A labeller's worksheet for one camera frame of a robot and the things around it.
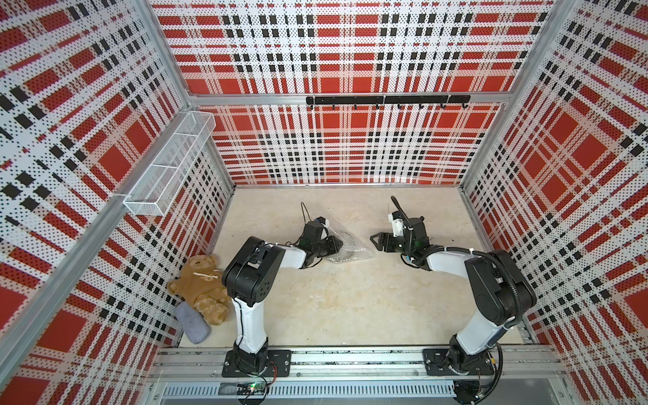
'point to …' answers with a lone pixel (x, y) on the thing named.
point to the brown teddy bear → (201, 285)
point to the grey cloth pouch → (192, 323)
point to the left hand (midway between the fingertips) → (344, 242)
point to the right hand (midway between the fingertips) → (380, 237)
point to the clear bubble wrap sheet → (351, 250)
